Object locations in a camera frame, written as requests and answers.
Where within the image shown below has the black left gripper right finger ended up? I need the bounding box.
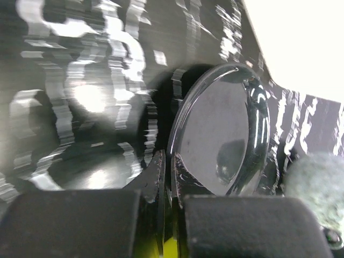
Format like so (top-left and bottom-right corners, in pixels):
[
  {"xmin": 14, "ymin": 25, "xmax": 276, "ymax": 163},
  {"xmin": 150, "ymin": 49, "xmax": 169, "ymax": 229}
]
[{"xmin": 171, "ymin": 155, "xmax": 332, "ymax": 257}]

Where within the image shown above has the yellow plastic bowl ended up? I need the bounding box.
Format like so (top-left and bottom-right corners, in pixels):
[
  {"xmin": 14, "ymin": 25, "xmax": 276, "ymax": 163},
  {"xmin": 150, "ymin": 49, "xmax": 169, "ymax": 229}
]
[{"xmin": 133, "ymin": 235, "xmax": 182, "ymax": 258}]

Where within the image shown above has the black saucer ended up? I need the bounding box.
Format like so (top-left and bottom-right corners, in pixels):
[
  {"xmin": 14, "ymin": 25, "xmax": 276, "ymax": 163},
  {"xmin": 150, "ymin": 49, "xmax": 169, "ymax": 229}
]
[{"xmin": 168, "ymin": 63, "xmax": 270, "ymax": 197}]

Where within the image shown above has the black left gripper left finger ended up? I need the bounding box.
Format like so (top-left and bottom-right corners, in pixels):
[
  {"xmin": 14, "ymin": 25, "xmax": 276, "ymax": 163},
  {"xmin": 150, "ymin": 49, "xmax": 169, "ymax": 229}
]
[{"xmin": 1, "ymin": 150, "xmax": 166, "ymax": 257}]

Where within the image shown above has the grey ceramic mug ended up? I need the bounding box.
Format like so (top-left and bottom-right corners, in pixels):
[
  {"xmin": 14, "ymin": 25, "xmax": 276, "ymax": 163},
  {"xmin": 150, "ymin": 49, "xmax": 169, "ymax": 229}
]
[{"xmin": 283, "ymin": 152, "xmax": 343, "ymax": 250}]

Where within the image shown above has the translucent white plastic bin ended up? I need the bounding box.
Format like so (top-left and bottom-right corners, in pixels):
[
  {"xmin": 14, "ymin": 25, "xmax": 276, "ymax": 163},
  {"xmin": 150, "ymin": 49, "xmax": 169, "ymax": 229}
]
[{"xmin": 244, "ymin": 1, "xmax": 343, "ymax": 102}]

